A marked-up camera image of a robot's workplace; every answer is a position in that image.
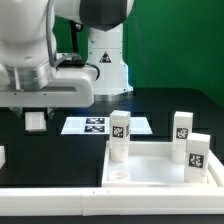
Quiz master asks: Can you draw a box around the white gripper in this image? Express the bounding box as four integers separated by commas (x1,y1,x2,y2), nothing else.
0,66,95,119

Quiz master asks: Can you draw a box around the white square table top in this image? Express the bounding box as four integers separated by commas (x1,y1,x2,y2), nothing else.
102,141,219,187

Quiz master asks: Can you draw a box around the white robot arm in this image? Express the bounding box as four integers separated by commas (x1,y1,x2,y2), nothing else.
0,0,134,111

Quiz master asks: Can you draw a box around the white base sheet with tag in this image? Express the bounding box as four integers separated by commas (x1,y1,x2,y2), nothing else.
61,117,152,135

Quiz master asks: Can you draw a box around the white left fence stub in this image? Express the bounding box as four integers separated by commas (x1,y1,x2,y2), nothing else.
0,146,6,169

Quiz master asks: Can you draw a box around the white front fence bar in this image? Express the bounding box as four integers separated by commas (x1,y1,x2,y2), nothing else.
0,187,224,216

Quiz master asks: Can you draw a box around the white fence bar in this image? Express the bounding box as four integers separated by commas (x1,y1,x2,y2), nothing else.
0,187,224,216
209,156,224,187

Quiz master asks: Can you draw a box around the white right fence bar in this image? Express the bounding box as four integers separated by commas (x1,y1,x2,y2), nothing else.
209,156,224,187

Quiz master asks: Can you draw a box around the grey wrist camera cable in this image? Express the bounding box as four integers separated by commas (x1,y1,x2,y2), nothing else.
45,0,100,81

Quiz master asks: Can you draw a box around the black camera stand pole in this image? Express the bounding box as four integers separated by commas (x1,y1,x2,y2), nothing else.
70,21,83,53

